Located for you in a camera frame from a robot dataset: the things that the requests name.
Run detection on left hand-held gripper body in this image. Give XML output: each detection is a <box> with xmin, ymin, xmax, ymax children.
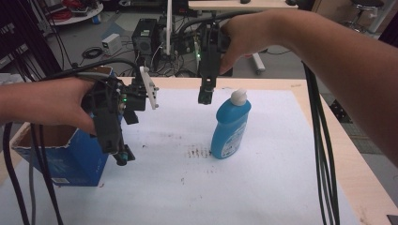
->
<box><xmin>80</xmin><ymin>65</ymin><xmax>160</xmax><ymax>115</ymax></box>

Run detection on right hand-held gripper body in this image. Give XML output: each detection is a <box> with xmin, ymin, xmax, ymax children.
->
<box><xmin>193</xmin><ymin>21</ymin><xmax>233</xmax><ymax>64</ymax></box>

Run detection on blue cardboard box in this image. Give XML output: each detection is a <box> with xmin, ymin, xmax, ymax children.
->
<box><xmin>9</xmin><ymin>66</ymin><xmax>125</xmax><ymax>188</ymax></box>

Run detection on blue detergent bottle white cap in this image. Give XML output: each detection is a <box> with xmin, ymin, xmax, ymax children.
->
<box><xmin>209</xmin><ymin>87</ymin><xmax>253</xmax><ymax>160</ymax></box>

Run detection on person's right hand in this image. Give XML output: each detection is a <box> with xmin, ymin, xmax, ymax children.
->
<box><xmin>219</xmin><ymin>8</ymin><xmax>293</xmax><ymax>76</ymax></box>

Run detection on person's left hand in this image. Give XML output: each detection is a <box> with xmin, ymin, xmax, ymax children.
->
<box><xmin>22</xmin><ymin>76</ymin><xmax>97</xmax><ymax>136</ymax></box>

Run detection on white pole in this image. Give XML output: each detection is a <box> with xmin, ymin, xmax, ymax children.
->
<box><xmin>165</xmin><ymin>0</ymin><xmax>174</xmax><ymax>56</ymax></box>

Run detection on white stand leg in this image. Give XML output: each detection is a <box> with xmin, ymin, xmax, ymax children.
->
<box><xmin>369</xmin><ymin>0</ymin><xmax>393</xmax><ymax>34</ymax></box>
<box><xmin>251</xmin><ymin>52</ymin><xmax>268</xmax><ymax>75</ymax></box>

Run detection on white box device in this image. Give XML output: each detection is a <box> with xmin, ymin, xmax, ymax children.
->
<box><xmin>100</xmin><ymin>33</ymin><xmax>124</xmax><ymax>57</ymax></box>

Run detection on black computer tower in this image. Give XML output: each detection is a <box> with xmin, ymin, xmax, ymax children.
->
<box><xmin>131</xmin><ymin>18</ymin><xmax>159</xmax><ymax>58</ymax></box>

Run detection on white table mat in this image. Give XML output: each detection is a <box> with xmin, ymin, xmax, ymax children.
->
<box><xmin>0</xmin><ymin>86</ymin><xmax>361</xmax><ymax>225</ymax></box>

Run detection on white round table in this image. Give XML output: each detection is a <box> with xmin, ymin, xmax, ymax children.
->
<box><xmin>46</xmin><ymin>0</ymin><xmax>104</xmax><ymax>27</ymax></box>

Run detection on black equipment rack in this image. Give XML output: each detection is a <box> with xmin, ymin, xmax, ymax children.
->
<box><xmin>0</xmin><ymin>0</ymin><xmax>63</xmax><ymax>78</ymax></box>

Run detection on black stool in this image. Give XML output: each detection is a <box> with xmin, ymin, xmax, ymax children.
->
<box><xmin>342</xmin><ymin>0</ymin><xmax>386</xmax><ymax>34</ymax></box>

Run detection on grey floor mat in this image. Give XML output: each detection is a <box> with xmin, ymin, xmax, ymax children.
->
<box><xmin>320</xmin><ymin>92</ymin><xmax>375</xmax><ymax>155</ymax></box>

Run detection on thick black cable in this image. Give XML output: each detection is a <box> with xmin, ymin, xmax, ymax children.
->
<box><xmin>177</xmin><ymin>10</ymin><xmax>255</xmax><ymax>36</ymax></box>
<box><xmin>2</xmin><ymin>121</ymin><xmax>32</xmax><ymax>225</ymax></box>

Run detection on coiled black cable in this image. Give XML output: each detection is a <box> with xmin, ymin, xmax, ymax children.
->
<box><xmin>81</xmin><ymin>46</ymin><xmax>104</xmax><ymax>60</ymax></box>

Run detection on grey cable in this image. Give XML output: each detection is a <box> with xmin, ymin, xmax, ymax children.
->
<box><xmin>28</xmin><ymin>70</ymin><xmax>111</xmax><ymax>225</ymax></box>

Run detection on black cable bundle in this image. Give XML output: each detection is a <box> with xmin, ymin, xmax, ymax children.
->
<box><xmin>301</xmin><ymin>61</ymin><xmax>342</xmax><ymax>225</ymax></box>

